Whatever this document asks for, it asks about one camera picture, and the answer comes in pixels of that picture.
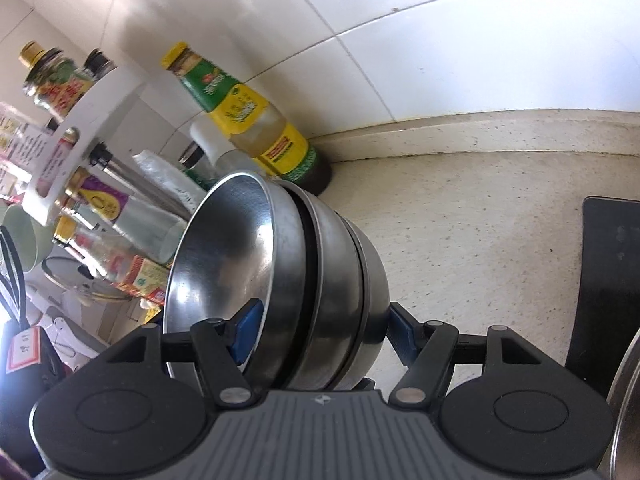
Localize yellow label oil bottle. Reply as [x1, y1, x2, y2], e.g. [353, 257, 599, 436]
[161, 42, 333, 196]

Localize pale green cup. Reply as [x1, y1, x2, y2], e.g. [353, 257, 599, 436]
[0, 205, 51, 273]

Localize pink bottle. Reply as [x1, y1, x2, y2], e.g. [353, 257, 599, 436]
[37, 127, 81, 196]

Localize white two-tier condiment rack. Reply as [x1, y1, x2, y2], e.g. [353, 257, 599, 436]
[22, 62, 196, 231]

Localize red label tag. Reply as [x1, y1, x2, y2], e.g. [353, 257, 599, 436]
[5, 327, 43, 376]

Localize clear plastic bottle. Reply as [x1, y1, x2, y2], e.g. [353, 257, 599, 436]
[132, 150, 208, 211]

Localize stainless steel bowl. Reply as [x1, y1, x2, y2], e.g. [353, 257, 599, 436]
[162, 171, 313, 391]
[340, 215, 391, 386]
[280, 180, 363, 391]

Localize yellow cap vinegar bottle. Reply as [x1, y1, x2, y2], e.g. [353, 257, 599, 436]
[54, 217, 173, 307]

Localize glass pot lid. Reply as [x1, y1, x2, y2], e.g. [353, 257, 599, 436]
[42, 255, 136, 307]

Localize gold cap red label bottle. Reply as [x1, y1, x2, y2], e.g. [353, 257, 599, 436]
[20, 42, 96, 116]

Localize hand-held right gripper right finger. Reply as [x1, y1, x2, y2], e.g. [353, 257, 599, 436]
[387, 301, 548, 406]

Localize black cable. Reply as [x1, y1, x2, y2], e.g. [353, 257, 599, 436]
[0, 225, 31, 322]

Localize printed paper packets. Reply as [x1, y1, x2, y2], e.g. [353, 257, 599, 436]
[0, 102, 56, 201]

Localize black appliance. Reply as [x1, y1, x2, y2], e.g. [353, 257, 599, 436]
[0, 320, 68, 463]

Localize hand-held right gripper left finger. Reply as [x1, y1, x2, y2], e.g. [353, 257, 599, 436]
[97, 299, 266, 408]

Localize purple label bottle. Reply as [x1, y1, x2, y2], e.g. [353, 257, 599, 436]
[70, 170, 187, 248]

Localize white plastic container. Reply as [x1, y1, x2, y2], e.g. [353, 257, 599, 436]
[189, 119, 238, 173]

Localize black induction cooker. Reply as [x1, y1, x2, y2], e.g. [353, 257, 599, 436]
[565, 196, 640, 386]

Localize black cap bottle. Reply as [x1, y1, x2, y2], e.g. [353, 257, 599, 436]
[82, 49, 116, 78]

